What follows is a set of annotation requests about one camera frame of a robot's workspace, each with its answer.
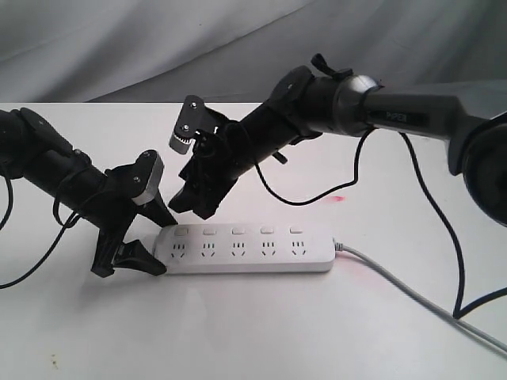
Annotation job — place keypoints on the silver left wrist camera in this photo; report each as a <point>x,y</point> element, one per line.
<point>146,176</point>

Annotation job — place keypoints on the grey backdrop cloth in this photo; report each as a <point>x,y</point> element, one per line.
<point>161,51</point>

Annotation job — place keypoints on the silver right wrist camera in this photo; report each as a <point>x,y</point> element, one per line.
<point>190,119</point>

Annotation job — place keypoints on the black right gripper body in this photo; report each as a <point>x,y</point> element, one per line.
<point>223,150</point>

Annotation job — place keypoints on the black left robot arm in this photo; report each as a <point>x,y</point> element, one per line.
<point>32,149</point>

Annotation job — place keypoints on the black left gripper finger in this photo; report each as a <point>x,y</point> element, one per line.
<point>157,212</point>
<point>135,256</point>

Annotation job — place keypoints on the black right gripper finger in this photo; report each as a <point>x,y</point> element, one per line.
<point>184,200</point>
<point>207,203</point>

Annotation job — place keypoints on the white five-outlet power strip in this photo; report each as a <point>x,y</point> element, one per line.
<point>228,248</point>

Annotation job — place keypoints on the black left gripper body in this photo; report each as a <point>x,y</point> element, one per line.
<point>116,212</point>

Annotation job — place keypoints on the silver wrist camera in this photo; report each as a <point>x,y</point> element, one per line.
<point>190,119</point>
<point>146,176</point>

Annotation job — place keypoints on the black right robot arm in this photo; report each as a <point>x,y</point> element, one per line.
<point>310,101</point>

